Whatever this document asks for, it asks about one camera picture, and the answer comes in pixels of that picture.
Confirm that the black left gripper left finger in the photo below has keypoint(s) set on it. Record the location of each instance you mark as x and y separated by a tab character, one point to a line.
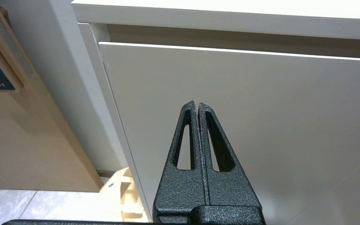
180	187

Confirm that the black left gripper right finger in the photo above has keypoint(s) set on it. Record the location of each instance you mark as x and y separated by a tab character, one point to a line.
230	187

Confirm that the beige cardboard box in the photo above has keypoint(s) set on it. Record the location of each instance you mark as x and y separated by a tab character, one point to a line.
127	200

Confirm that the white cabinet door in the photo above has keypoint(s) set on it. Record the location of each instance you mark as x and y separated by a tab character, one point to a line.
292	109

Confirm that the light brown wooden door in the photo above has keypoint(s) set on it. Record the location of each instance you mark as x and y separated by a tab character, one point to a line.
27	140

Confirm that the white sideboard cabinet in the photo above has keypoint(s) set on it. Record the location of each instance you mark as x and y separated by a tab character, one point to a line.
230	18

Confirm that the metal door lock plate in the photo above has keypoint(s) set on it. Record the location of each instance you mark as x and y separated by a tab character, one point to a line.
14	53

